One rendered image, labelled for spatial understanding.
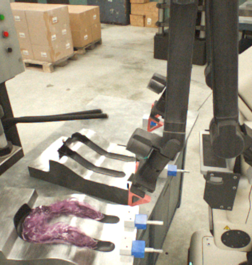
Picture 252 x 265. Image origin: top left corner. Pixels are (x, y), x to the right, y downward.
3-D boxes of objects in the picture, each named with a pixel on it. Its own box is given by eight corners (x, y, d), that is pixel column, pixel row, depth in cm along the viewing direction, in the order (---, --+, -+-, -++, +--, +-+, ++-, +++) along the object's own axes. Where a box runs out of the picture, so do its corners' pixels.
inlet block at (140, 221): (163, 222, 101) (163, 212, 98) (162, 234, 97) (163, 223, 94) (125, 220, 103) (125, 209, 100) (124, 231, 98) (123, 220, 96)
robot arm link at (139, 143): (182, 145, 72) (184, 128, 79) (142, 124, 71) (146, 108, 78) (159, 175, 78) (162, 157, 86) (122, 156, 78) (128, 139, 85)
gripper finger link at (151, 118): (140, 130, 120) (150, 113, 115) (143, 122, 126) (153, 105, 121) (155, 138, 121) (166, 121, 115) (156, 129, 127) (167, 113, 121)
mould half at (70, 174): (155, 169, 131) (156, 144, 124) (133, 208, 111) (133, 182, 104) (63, 145, 149) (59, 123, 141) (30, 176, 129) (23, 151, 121)
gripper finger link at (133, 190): (118, 206, 85) (132, 186, 79) (123, 190, 90) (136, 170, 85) (138, 216, 85) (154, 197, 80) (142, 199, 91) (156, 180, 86)
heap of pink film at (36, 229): (105, 210, 103) (104, 194, 98) (95, 254, 88) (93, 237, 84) (35, 205, 106) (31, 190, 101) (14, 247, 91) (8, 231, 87)
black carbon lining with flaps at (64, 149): (137, 161, 125) (137, 142, 120) (122, 184, 112) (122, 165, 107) (70, 144, 137) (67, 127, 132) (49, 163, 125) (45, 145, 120)
